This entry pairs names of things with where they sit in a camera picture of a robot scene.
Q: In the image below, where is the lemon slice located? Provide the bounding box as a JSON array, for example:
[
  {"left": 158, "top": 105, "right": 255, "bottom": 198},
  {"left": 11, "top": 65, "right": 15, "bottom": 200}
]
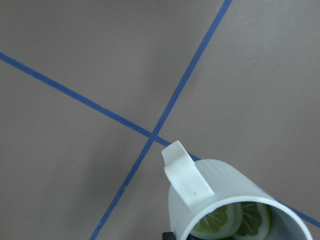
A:
[
  {"left": 190, "top": 202, "right": 244, "bottom": 240},
  {"left": 231, "top": 201, "right": 271, "bottom": 240}
]

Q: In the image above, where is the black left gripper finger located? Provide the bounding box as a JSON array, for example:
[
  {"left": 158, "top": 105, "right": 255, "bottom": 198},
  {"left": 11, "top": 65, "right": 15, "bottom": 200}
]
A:
[{"left": 162, "top": 231, "right": 175, "bottom": 240}]

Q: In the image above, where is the white ribbed mug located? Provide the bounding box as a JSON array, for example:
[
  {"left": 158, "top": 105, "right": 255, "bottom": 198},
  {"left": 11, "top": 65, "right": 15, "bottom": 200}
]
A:
[{"left": 161, "top": 141, "right": 313, "bottom": 240}]

